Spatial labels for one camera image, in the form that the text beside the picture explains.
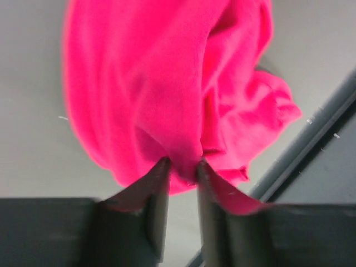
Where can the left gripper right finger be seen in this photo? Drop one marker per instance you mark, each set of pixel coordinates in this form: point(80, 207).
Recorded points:
point(234, 228)

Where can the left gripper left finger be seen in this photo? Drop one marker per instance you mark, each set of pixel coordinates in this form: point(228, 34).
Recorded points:
point(130, 226)

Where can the magenta t shirt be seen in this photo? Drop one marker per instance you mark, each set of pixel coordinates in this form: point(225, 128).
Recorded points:
point(179, 79)

